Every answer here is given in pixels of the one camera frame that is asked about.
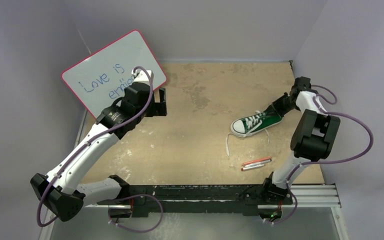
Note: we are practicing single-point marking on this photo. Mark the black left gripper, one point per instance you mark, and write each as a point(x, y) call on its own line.
point(159, 102)

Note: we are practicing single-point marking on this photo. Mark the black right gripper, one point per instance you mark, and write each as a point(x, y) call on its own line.
point(274, 108)

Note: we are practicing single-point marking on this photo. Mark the white shoelace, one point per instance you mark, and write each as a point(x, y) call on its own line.
point(247, 127)

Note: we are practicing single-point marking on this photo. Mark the green canvas sneaker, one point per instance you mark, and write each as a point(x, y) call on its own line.
point(271, 120)

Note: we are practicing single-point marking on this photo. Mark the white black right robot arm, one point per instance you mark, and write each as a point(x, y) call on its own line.
point(312, 140)

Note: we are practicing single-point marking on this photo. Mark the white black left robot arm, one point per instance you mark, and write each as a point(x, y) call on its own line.
point(61, 190)

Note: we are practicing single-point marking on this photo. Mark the orange marker pen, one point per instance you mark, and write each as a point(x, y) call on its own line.
point(260, 160)

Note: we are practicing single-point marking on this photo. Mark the pink framed whiteboard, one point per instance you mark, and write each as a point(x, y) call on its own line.
point(102, 77)

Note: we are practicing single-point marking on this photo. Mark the red white marker pen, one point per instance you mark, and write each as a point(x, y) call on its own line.
point(255, 165)

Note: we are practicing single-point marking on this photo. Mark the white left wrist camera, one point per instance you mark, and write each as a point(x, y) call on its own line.
point(142, 76)

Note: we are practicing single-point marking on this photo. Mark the silver aluminium frame rail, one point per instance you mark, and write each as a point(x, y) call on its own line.
point(313, 215)

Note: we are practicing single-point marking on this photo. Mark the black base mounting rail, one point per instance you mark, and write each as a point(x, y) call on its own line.
point(245, 199)

